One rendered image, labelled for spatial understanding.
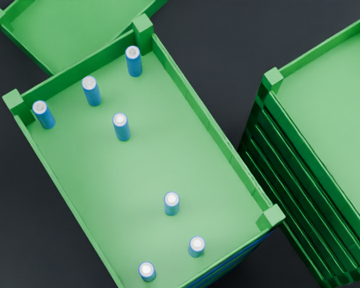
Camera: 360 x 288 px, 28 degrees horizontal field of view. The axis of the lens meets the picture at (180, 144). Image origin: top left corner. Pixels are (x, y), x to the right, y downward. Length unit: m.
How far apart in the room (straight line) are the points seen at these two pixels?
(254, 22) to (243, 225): 0.70
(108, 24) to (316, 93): 0.59
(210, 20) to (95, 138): 0.64
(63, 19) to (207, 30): 0.30
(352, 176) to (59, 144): 0.40
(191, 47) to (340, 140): 0.54
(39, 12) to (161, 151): 0.69
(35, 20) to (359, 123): 0.75
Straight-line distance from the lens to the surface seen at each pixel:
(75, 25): 1.50
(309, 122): 1.02
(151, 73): 0.94
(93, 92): 0.88
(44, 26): 1.51
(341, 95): 1.04
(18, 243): 1.40
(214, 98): 1.44
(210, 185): 0.90
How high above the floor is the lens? 1.36
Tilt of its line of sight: 75 degrees down
